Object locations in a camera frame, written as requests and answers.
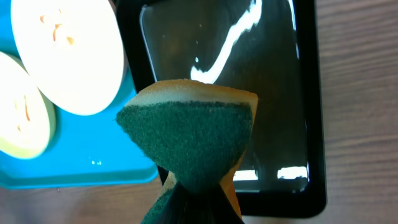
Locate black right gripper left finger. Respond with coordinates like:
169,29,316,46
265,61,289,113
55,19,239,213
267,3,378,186
154,182,199,224

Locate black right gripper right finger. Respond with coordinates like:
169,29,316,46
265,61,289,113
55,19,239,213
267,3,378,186
198,185,244,224

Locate green yellow sponge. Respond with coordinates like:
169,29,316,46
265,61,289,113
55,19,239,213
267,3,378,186
116,79,258,223

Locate yellow plate with sauce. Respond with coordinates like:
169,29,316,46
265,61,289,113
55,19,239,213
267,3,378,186
1,52,57,159

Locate teal plastic tray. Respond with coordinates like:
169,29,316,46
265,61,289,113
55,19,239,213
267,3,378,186
1,0,157,189

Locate black water tray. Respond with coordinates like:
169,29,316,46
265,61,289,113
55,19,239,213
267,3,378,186
116,0,327,218

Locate white plate top right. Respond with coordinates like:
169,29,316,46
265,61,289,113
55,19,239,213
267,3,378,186
11,0,125,115

